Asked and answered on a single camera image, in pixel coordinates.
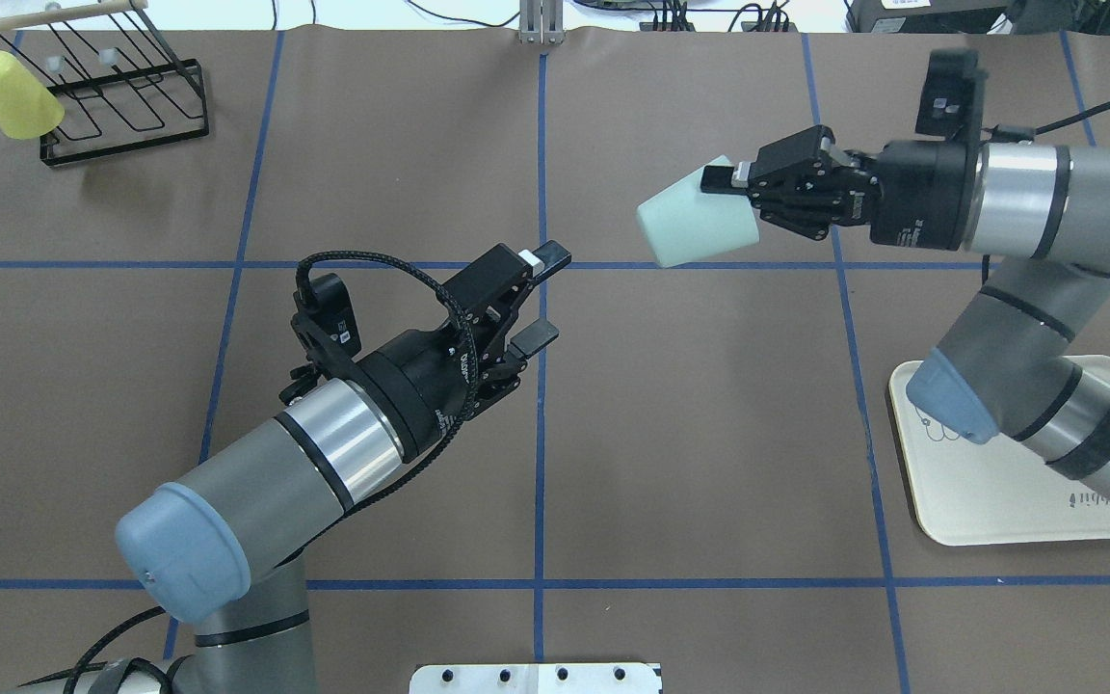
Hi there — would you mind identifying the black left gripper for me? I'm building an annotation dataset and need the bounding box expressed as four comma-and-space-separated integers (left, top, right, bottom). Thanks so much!
357, 241, 571, 460

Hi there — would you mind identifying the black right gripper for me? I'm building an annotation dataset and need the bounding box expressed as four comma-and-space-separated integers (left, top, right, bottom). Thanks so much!
702, 124, 979, 251

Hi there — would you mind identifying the mint green cup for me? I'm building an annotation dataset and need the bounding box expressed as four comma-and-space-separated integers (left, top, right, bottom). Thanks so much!
636, 155, 759, 268

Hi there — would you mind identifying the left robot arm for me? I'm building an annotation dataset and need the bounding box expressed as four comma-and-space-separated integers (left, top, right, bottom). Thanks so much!
19, 241, 571, 693

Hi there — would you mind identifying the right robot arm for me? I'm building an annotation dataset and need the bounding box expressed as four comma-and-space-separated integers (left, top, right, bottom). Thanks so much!
696, 125, 1110, 500

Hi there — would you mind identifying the cream rabbit tray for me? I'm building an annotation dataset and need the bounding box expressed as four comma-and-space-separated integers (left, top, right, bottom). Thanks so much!
888, 360, 1110, 547

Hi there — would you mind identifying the yellow cup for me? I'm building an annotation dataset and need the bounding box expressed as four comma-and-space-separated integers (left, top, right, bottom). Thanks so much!
0, 51, 65, 140

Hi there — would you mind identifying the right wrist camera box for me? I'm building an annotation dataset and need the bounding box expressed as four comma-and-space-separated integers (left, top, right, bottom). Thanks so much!
914, 48, 988, 142

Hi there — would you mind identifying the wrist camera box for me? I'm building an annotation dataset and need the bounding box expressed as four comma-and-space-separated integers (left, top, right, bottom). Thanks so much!
914, 48, 988, 142
291, 273, 362, 379

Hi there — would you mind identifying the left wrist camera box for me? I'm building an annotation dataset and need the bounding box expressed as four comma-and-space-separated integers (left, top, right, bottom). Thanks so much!
291, 273, 362, 379

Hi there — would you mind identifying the aluminium frame post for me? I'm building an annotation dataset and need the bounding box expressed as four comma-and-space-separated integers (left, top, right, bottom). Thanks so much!
518, 0, 567, 46

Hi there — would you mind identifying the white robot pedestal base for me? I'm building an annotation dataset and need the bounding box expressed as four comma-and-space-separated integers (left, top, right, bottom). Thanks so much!
408, 662, 664, 693

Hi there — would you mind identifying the black wire cup rack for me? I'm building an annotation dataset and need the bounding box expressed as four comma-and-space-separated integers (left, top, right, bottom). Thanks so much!
0, 1, 211, 168

